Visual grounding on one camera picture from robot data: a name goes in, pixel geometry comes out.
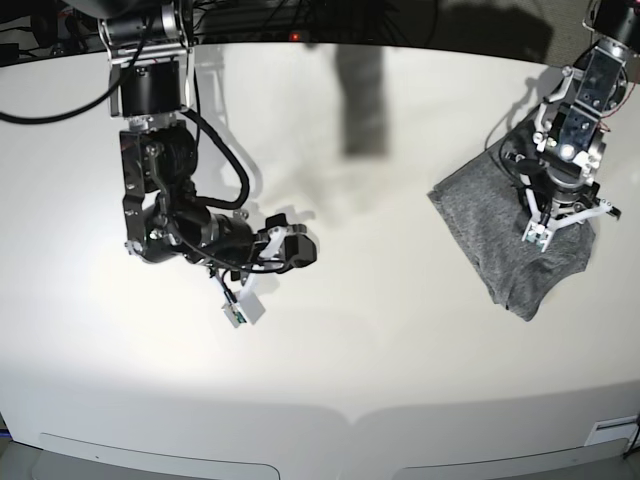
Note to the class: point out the grey long-sleeve T-shirt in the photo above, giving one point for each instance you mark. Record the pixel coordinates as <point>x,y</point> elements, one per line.
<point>483,212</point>

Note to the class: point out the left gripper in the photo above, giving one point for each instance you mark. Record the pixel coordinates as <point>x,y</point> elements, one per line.
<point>560,205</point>

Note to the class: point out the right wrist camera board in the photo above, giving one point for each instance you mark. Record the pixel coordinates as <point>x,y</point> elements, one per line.
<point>244,311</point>

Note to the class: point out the white label plate on table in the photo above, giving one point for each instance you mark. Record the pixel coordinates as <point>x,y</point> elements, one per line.
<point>604,431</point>

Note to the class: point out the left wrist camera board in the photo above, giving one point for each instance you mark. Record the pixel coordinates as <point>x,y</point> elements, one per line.
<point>538,234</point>

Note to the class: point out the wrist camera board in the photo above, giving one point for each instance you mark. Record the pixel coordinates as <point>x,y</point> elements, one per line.
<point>538,234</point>
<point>244,311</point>

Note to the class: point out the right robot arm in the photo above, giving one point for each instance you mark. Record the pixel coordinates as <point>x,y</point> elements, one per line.
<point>153,86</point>

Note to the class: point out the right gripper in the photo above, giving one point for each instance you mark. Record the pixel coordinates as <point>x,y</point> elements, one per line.
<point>236,255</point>

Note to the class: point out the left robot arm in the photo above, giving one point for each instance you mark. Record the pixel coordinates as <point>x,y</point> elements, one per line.
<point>554,172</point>

